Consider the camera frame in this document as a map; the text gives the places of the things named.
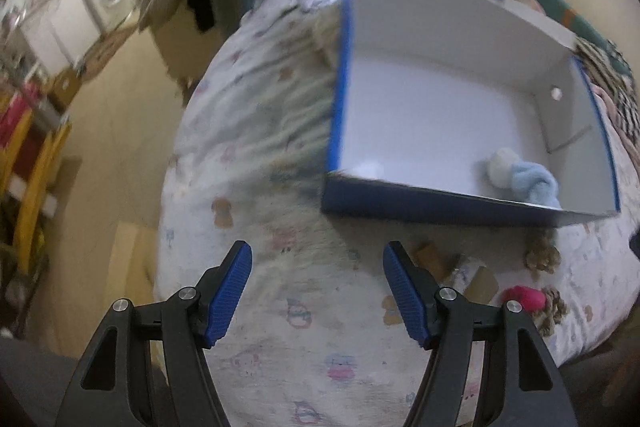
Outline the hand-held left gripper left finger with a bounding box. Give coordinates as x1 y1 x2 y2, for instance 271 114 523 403
54 241 253 427

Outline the pink fluffy scrunchie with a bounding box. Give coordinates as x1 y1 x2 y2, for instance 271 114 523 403
500 285 547 314

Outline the bed with printed sheet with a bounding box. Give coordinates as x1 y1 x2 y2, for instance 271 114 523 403
152 0 640 427

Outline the white base cabinet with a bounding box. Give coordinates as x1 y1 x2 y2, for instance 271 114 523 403
17 0 108 72

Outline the brown cardboard box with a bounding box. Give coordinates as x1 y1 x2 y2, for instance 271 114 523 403
50 69 83 108

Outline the black white striped cloth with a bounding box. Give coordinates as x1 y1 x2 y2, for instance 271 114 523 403
575 37 640 148

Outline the red plastic bin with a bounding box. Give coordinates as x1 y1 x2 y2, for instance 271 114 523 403
0 82 38 142

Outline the light blue fluffy scrunchie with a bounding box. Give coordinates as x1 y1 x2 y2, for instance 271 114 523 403
507 161 563 210

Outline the beige crochet scrunchie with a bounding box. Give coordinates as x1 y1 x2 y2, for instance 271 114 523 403
532 287 570 338
522 229 562 275

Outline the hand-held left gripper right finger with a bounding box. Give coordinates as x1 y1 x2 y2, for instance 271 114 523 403
382 241 578 427

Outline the yellow wooden staircase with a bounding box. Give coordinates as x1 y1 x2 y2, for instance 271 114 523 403
0 97 73 288

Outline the blue white cardboard box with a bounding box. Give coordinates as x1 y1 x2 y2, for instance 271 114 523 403
321 0 622 229

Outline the clear plastic packet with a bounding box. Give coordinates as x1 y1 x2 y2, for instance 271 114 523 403
444 254 487 293

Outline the white fluffy pom-pom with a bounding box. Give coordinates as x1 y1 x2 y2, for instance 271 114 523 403
484 148 523 194

